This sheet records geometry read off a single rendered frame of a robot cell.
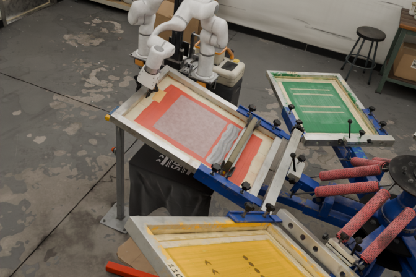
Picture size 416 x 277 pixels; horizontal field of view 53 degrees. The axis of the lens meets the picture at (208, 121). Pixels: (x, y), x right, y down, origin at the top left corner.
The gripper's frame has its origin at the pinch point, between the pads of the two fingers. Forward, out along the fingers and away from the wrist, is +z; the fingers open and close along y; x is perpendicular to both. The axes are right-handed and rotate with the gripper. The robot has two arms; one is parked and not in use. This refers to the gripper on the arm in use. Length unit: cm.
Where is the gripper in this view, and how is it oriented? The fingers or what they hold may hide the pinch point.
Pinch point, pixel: (143, 91)
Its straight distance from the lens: 225.1
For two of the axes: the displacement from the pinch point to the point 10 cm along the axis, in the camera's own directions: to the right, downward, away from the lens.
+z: -3.6, 6.9, 6.3
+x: -3.8, 5.1, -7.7
